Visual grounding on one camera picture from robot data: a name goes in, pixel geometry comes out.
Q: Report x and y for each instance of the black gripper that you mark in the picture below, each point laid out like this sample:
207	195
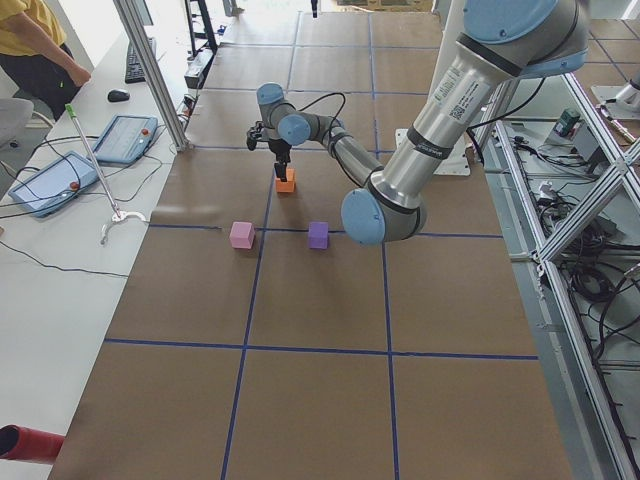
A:
279	147

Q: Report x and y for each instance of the orange foam cube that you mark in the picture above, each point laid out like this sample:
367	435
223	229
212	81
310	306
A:
289	185

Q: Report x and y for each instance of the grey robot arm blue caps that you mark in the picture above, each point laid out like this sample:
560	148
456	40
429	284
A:
498	41

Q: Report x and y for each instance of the red cylinder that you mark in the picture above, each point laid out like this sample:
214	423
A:
20	443

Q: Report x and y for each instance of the blue teach pendant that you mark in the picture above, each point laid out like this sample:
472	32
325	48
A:
55	185
125	139

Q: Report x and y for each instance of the blue teach pendant near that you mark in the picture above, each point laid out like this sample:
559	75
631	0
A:
55	185

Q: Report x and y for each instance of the green device box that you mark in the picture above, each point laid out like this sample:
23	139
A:
566	124

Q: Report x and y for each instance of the black keyboard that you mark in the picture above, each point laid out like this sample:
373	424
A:
134	72

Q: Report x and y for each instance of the reacher grabber stick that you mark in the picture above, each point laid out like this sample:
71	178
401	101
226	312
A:
119	216

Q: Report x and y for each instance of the dark purple foam cube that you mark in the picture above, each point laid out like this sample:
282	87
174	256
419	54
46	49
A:
318	235

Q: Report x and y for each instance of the light pink foam cube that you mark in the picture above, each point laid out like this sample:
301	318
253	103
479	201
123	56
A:
242	235

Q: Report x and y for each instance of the black computer mouse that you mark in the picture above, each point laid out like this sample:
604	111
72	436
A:
118	95

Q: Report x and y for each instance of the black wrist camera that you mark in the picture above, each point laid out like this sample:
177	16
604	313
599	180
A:
255	135

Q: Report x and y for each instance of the person in yellow shirt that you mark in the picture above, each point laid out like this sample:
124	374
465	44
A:
35	56

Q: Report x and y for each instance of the aluminium frame rail structure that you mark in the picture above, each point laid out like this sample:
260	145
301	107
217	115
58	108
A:
617	177

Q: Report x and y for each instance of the blue teach pendant far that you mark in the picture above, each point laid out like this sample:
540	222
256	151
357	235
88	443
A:
125	139

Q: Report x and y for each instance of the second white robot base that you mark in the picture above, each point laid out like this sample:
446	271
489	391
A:
619	102

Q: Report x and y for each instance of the aluminium frame post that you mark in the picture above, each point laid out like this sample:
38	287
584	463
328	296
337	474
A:
134	28

